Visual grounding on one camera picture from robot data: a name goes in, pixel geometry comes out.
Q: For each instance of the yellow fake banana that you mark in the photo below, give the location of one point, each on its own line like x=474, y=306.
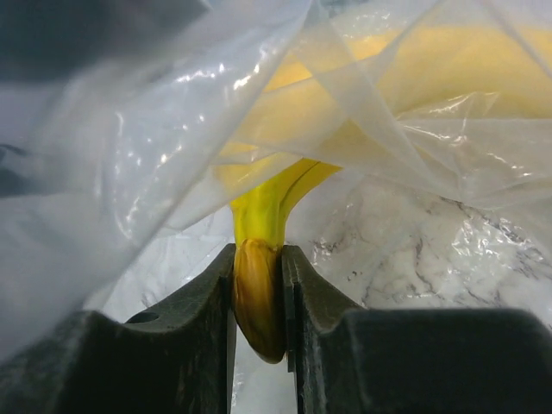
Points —
x=419, y=159

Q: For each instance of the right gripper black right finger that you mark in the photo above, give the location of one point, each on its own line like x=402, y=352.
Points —
x=346, y=359

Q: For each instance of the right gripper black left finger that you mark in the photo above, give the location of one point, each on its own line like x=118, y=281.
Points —
x=175, y=357

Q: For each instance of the clear zip bag orange seal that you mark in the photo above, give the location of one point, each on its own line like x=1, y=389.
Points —
x=113, y=202

